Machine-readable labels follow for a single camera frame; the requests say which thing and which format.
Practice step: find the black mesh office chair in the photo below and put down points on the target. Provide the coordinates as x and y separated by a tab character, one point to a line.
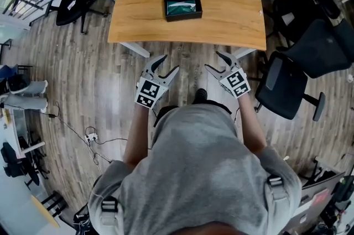
279	87

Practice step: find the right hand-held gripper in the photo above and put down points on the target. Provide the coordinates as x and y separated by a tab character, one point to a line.
236	82

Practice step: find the black open box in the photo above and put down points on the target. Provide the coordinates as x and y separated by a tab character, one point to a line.
184	17

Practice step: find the person's right leg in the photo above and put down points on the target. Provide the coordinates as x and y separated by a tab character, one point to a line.
213	105

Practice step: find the person's right forearm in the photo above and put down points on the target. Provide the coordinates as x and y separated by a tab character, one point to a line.
250	123

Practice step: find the wooden table with white legs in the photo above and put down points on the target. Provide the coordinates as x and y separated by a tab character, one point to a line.
193	29

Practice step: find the person's left forearm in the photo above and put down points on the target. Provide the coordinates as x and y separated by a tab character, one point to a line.
138	134

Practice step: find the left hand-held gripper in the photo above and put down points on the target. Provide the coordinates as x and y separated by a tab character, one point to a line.
149	91

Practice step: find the yellow round table top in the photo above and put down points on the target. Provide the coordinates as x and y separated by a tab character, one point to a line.
45	211

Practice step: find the person's grey shirt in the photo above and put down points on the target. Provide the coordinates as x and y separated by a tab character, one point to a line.
193	173

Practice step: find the green plastic packet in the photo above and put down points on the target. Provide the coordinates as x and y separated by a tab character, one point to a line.
179	10

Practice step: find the white power strip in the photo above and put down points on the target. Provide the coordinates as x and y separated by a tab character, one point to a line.
91	138

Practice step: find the person's leg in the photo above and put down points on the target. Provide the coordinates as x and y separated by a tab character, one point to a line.
213	105
26	103
163	113
34	87

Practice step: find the black swivel chair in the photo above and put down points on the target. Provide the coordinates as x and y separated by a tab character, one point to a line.
13	162

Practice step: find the grey desk partition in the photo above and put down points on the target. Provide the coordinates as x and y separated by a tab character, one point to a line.
318	195

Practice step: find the black power adapter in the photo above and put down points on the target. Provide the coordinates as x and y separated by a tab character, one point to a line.
51	115

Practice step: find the person's left leg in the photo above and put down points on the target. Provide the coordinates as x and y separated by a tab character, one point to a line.
163	113

